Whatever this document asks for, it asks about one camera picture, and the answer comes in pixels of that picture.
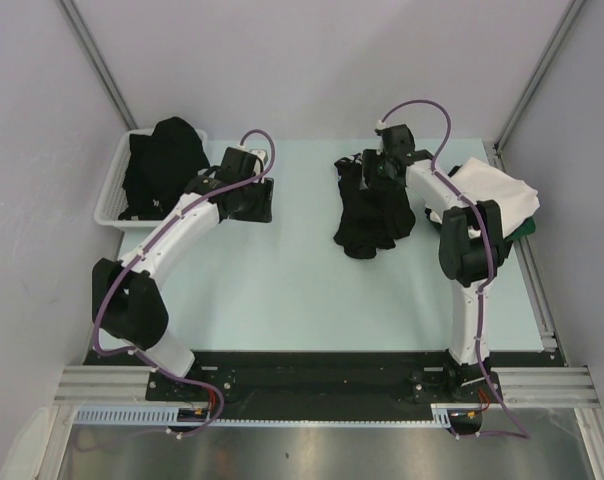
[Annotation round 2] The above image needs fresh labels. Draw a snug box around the black t-shirt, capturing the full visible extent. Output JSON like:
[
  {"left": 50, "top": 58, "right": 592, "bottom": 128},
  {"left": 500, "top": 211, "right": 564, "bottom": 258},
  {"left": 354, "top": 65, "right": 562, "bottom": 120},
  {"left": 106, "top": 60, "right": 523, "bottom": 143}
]
[{"left": 333, "top": 154, "right": 416, "bottom": 260}]

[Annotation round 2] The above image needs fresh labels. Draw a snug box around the white plastic laundry basket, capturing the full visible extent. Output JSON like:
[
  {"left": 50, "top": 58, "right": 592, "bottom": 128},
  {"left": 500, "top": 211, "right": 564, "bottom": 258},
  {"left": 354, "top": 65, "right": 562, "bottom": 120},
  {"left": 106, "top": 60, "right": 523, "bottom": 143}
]
[{"left": 93, "top": 128, "right": 209, "bottom": 233}]

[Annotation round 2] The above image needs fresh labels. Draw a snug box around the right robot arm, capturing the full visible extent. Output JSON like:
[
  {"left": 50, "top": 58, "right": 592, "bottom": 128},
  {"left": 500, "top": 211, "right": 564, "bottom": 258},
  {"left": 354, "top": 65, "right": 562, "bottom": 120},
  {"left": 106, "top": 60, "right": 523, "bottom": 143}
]
[{"left": 362, "top": 122, "right": 509, "bottom": 401}]

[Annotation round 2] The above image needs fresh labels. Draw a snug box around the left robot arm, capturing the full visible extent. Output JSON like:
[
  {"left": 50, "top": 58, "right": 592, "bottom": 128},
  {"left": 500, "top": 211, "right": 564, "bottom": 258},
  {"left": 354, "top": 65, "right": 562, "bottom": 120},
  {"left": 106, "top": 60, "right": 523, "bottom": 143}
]
[{"left": 92, "top": 145, "right": 274, "bottom": 400}]

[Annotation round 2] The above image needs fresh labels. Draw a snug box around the black clothes pile in basket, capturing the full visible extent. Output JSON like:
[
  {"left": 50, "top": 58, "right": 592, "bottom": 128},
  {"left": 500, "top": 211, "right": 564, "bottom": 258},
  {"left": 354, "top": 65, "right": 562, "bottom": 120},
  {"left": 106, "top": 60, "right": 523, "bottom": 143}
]
[{"left": 119, "top": 117, "right": 210, "bottom": 221}]

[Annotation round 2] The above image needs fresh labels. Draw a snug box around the white folded t-shirt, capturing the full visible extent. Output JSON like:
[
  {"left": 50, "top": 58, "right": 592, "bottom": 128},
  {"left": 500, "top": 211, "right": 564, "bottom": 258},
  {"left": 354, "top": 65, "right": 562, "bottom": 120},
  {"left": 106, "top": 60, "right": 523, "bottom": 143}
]
[{"left": 424, "top": 156, "right": 541, "bottom": 239}]

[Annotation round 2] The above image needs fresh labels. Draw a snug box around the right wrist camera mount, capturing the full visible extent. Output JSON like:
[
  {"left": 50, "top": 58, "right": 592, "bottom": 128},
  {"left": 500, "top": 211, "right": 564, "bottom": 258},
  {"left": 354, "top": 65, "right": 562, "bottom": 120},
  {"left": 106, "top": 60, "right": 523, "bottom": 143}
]
[{"left": 374, "top": 120, "right": 388, "bottom": 136}]

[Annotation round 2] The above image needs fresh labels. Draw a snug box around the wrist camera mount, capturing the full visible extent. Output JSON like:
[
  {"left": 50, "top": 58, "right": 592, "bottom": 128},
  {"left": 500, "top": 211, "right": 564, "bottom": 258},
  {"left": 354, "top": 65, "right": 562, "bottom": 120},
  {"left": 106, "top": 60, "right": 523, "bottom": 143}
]
[
  {"left": 237, "top": 145, "right": 268, "bottom": 169},
  {"left": 374, "top": 120, "right": 388, "bottom": 136}
]

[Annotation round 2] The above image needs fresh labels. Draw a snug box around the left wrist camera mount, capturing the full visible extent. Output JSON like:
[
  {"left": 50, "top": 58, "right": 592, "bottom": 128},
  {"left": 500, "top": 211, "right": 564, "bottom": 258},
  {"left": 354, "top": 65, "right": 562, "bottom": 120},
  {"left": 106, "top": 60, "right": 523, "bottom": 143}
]
[{"left": 237, "top": 145, "right": 268, "bottom": 169}]

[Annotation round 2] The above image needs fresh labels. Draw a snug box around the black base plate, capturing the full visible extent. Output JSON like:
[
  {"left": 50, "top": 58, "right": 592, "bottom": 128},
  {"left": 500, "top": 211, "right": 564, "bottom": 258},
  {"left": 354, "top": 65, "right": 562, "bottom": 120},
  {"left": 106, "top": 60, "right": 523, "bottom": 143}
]
[{"left": 84, "top": 349, "right": 506, "bottom": 434}]

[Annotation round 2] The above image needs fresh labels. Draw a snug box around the aluminium frame rail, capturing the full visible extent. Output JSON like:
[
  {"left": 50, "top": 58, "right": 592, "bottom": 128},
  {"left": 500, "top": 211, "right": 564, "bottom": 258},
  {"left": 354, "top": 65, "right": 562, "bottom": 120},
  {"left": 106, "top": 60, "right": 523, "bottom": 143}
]
[{"left": 54, "top": 366, "right": 150, "bottom": 405}]

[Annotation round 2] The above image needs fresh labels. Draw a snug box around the grey slotted cable duct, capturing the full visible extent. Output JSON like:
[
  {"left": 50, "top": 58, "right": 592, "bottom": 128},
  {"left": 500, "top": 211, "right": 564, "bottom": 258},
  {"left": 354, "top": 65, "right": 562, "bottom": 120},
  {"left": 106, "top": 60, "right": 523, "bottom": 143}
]
[{"left": 75, "top": 406, "right": 179, "bottom": 426}]

